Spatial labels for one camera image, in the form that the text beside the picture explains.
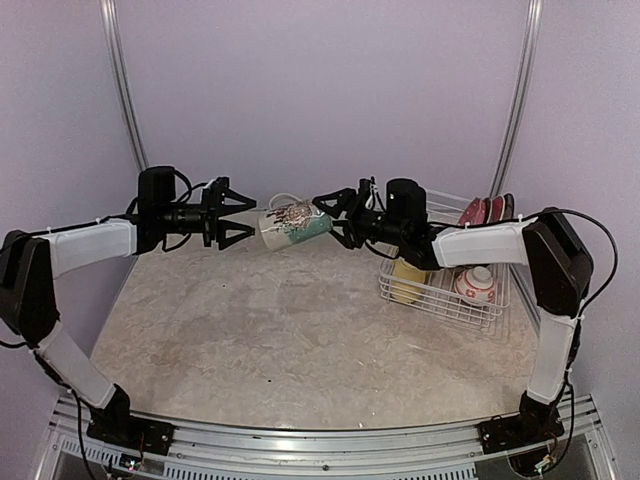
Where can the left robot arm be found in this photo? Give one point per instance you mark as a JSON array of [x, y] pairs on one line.
[[166, 204]]

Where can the right aluminium frame post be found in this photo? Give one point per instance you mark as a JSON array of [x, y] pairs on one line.
[[519, 98]]

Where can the teal floral mug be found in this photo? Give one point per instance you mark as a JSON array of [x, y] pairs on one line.
[[290, 221]]

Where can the black rimmed plate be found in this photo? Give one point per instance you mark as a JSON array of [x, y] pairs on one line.
[[508, 207]]

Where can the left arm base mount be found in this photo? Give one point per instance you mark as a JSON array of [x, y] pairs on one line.
[[115, 424]]

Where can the front aluminium rail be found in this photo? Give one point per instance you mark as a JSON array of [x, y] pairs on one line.
[[202, 450]]

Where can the white red patterned bowl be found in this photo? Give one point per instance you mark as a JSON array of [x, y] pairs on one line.
[[476, 285]]

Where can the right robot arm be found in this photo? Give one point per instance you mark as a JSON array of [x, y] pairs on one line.
[[559, 263]]

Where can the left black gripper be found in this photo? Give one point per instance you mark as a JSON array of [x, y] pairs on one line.
[[211, 211]]

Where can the aluminium frame post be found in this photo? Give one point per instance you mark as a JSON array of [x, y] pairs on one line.
[[519, 98], [118, 64]]

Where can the left aluminium frame post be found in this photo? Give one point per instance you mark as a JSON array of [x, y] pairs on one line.
[[118, 64]]

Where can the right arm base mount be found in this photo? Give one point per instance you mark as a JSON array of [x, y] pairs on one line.
[[533, 423]]

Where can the dark red plate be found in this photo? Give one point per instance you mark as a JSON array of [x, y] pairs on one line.
[[494, 209]]

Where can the white wire dish rack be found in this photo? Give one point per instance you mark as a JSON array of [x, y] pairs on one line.
[[441, 303]]

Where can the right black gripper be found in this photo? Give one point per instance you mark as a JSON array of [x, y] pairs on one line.
[[348, 196]]

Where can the pink dotted plate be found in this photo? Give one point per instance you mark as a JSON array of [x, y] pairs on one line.
[[475, 213]]

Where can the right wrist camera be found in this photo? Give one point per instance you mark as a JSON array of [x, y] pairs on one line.
[[373, 199]]

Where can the pale yellow mug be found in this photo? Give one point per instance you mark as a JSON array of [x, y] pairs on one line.
[[407, 283]]

